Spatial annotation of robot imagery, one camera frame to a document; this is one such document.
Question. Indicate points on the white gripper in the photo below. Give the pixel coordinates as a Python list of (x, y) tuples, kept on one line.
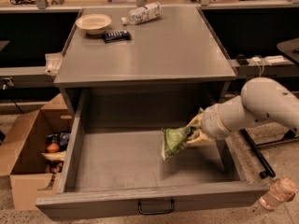
[(211, 120)]

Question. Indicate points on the green jalapeno chip bag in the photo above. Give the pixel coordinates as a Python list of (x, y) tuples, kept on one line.
[(174, 140)]

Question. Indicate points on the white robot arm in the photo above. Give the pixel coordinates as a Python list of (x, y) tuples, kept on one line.
[(260, 101)]

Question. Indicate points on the grey cabinet with top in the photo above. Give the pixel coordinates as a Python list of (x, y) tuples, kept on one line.
[(178, 47)]

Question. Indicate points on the open grey top drawer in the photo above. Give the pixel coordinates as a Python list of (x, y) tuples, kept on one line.
[(114, 159)]

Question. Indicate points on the blue snack bag in box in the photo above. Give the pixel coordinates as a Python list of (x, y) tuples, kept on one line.
[(61, 139)]

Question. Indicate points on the black metal stand leg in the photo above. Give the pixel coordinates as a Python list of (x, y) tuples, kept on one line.
[(267, 169)]

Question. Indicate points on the white power strip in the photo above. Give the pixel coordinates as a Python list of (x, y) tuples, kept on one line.
[(269, 60)]

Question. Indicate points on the dark blue snack package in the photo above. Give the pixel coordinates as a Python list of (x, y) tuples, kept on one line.
[(116, 36)]

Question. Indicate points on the clear plastic water bottle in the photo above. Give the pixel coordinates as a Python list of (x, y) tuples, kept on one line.
[(143, 14)]

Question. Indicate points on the orange fruit in box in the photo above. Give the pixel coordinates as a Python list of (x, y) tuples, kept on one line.
[(53, 148)]

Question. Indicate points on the white ceramic bowl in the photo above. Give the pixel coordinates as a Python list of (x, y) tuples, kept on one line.
[(93, 24)]

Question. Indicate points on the yellow item in box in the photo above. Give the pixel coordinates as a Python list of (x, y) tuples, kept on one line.
[(56, 156)]

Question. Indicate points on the brown cardboard box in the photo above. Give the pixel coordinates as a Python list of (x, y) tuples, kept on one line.
[(22, 153)]

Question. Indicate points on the black drawer handle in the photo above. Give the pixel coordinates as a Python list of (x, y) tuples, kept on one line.
[(153, 208)]

